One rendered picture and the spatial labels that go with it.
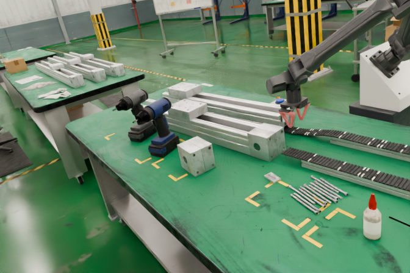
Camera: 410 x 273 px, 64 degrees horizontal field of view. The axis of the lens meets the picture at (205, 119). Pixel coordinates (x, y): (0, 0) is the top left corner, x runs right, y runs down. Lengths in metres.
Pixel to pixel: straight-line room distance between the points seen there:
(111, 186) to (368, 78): 1.57
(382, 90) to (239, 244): 0.95
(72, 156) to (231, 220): 2.15
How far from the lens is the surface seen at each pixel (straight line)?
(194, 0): 6.98
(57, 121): 2.84
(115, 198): 2.26
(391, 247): 0.90
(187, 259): 1.70
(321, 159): 1.14
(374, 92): 1.58
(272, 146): 1.19
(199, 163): 1.17
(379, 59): 1.57
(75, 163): 2.98
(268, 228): 0.93
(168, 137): 1.37
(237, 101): 1.57
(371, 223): 0.88
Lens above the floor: 1.40
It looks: 22 degrees down
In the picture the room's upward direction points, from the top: 11 degrees counter-clockwise
